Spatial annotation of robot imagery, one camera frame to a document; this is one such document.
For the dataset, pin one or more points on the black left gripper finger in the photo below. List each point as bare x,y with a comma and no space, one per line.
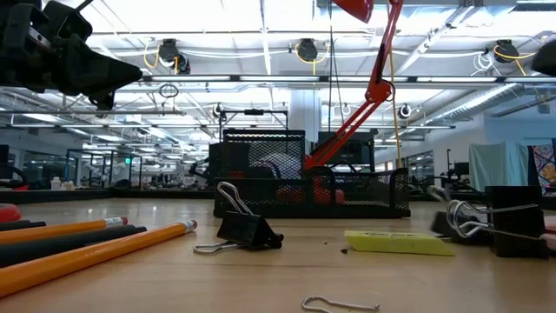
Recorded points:
100,69
104,100

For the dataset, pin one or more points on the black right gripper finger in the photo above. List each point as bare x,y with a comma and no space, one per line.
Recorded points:
547,58

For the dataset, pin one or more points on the yellow pencil with eraser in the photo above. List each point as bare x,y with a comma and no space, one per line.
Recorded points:
65,228
87,256

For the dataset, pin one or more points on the black binder clip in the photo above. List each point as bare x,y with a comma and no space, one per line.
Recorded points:
517,217
441,226
247,232

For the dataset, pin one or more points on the pink sticky notes pad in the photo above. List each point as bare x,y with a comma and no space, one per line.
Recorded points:
552,224

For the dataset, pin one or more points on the yellow eraser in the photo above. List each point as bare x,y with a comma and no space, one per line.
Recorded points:
391,242

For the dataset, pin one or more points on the black mesh desk organizer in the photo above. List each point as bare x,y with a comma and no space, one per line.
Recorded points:
260,152

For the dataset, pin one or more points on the black framed robot cell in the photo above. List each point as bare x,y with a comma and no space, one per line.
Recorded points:
68,167

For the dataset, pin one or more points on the white plastic bottle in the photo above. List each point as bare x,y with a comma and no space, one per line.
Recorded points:
56,183

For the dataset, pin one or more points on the colourful patterned cloth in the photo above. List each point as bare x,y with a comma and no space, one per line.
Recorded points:
545,167

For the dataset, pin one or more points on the teal hanging cloth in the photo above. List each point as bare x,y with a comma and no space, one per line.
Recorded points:
499,167

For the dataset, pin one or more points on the red scissors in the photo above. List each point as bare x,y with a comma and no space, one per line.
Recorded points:
8,214

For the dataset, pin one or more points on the black metal table frame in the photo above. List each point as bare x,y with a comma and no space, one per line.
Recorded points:
87,195

